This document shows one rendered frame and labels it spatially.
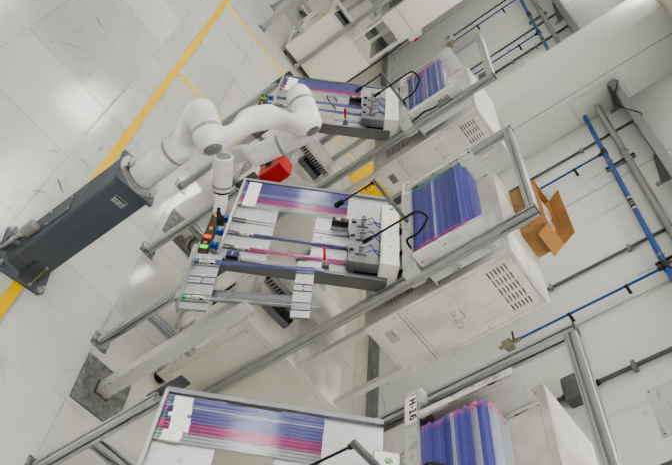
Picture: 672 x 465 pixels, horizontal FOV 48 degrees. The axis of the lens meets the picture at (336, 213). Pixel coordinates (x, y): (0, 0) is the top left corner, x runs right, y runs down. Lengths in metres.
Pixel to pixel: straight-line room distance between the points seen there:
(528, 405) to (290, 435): 0.73
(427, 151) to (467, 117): 0.30
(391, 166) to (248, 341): 1.58
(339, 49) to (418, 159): 3.34
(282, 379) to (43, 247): 1.18
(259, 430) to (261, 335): 0.96
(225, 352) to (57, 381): 0.71
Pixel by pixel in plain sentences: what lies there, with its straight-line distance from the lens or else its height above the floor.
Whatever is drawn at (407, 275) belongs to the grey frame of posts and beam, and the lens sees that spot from 3.03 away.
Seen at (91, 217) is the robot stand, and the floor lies 0.47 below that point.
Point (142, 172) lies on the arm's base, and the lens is 2.97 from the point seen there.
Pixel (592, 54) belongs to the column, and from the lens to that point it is 6.18.
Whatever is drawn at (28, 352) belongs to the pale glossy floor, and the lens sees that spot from 3.26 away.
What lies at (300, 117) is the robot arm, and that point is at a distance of 2.88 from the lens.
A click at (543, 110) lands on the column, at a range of 6.27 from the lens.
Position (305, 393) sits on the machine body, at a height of 0.56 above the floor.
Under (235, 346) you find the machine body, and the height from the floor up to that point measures 0.47.
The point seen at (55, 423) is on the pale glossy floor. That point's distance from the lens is 3.21.
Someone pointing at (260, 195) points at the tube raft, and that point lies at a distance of 3.57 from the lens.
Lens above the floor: 2.30
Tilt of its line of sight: 21 degrees down
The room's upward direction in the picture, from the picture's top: 58 degrees clockwise
